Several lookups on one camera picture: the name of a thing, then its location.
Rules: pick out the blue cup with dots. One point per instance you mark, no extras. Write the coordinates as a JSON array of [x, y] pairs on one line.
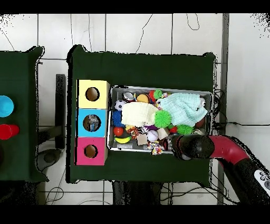
[[6, 106]]

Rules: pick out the white baseball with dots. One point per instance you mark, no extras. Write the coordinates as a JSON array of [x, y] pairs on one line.
[[152, 135]]

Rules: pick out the dark green tablecloth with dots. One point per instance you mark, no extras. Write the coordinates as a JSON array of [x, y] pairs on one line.
[[137, 69]]

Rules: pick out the shallow metal mesh bin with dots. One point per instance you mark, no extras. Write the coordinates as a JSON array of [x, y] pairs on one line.
[[115, 145]]

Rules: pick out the cream waffle cloth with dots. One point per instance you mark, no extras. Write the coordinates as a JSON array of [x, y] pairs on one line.
[[137, 114]]

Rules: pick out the grey rounded base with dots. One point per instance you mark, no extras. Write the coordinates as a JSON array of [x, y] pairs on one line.
[[49, 158]]

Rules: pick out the small green spiky toy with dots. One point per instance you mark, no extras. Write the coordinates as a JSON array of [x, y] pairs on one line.
[[157, 94]]

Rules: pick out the blue spiky ball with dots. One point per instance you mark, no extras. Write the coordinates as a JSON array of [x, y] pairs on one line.
[[117, 118]]

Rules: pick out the toy banana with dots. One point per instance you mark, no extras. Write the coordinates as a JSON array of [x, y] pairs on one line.
[[122, 140]]

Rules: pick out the silver drink can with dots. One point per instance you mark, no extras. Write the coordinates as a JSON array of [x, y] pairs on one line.
[[128, 97]]

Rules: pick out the large green spiky eyed toy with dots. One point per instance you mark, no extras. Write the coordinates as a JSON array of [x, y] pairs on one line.
[[162, 119]]

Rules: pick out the red cup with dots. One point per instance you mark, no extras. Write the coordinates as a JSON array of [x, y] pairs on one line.
[[8, 132]]

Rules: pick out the mint green waffle cloth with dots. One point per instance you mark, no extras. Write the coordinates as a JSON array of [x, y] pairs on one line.
[[183, 107]]

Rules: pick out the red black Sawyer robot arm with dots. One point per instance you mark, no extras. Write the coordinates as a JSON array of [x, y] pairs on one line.
[[227, 148]]

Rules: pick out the black white soccer ball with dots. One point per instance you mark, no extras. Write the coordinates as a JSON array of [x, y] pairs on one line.
[[119, 105]]

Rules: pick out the wooden box with three holes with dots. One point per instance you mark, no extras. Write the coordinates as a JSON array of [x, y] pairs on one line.
[[82, 101]]

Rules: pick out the crushed clear plastic bottle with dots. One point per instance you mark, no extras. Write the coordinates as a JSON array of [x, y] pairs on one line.
[[92, 123]]

